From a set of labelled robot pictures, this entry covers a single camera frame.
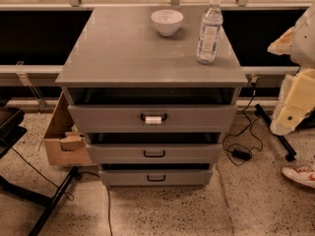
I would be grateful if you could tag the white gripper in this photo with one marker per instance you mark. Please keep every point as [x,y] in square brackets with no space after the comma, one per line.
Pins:
[304,41]

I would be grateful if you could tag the grey top drawer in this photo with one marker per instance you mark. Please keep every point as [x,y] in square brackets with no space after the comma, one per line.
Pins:
[152,118]

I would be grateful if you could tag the grey drawer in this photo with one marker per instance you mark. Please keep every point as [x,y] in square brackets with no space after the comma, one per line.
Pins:
[128,178]
[152,118]
[154,153]

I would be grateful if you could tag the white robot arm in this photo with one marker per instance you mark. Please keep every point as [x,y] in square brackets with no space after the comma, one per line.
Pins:
[302,47]

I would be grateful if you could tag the grey drawer cabinet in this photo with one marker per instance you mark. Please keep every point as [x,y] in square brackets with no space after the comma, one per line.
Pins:
[122,60]

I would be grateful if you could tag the grey bottom drawer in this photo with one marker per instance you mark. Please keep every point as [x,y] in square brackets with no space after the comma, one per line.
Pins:
[128,178]

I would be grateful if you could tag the grey middle drawer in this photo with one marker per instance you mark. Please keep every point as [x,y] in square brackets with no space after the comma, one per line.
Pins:
[154,153]

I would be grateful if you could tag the clear plastic water bottle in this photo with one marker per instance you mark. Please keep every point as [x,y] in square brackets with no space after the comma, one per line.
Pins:
[209,34]

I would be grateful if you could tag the white bowl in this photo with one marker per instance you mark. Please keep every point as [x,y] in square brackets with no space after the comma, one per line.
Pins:
[167,22]

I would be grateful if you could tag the white red sneaker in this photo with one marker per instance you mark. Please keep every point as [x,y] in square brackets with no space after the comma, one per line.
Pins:
[304,175]

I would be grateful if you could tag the brown cardboard box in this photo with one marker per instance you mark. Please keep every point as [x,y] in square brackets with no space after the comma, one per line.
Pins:
[64,145]

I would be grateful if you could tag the black chair base left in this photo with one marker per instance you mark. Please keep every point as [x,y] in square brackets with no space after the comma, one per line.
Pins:
[23,180]

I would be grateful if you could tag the black power adapter with cable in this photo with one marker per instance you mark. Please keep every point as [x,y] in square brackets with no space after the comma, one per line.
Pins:
[236,153]

